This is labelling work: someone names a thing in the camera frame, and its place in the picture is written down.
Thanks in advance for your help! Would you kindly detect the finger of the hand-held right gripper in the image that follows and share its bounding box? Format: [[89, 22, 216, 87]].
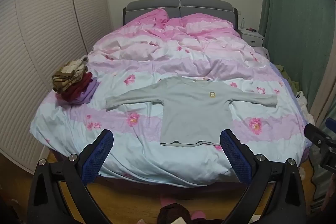
[[304, 123, 336, 148]]

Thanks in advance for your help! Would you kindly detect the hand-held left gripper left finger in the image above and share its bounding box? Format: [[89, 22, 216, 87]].
[[27, 129, 114, 224]]

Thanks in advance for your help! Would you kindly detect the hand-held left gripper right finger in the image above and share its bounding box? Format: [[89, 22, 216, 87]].
[[220, 129, 307, 224]]

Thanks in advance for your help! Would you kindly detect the grey long-sleeved shirt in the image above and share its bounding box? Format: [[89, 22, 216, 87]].
[[105, 76, 278, 147]]

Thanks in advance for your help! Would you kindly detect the white crumpled cloth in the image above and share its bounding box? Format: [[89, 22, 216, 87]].
[[295, 90, 315, 122]]

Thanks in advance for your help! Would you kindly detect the beige curtain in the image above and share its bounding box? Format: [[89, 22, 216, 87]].
[[308, 38, 336, 130]]

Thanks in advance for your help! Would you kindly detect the purple folded garment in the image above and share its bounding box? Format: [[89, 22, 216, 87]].
[[75, 77, 100, 104]]

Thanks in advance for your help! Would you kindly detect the lavender bed sheet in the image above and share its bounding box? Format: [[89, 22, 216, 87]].
[[262, 47, 294, 98]]

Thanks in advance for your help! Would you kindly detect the red folded garment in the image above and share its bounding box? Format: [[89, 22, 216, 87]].
[[56, 72, 93, 104]]

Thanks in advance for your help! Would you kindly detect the person's dark trouser leg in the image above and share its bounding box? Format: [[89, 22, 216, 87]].
[[157, 203, 223, 224]]

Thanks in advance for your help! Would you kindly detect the brown striped folded garment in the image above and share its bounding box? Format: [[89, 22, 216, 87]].
[[52, 55, 89, 94]]

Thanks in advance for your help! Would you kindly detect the white nightstand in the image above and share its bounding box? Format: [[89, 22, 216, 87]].
[[240, 29, 265, 48]]

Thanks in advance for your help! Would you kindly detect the pink floral duvet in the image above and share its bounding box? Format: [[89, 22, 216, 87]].
[[30, 8, 307, 188]]

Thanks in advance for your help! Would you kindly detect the green curtain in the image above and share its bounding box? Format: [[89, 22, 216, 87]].
[[259, 0, 336, 111]]

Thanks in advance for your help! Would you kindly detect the grey padded headboard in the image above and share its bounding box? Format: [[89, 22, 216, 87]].
[[123, 0, 239, 30]]

